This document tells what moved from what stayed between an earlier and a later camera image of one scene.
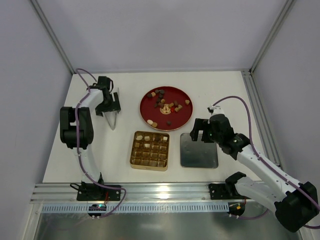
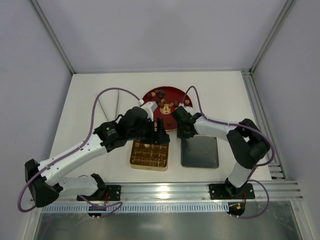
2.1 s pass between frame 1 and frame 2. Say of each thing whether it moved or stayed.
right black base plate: stayed
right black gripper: moved
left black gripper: moved
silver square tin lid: stayed
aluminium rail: stayed
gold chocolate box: stayed
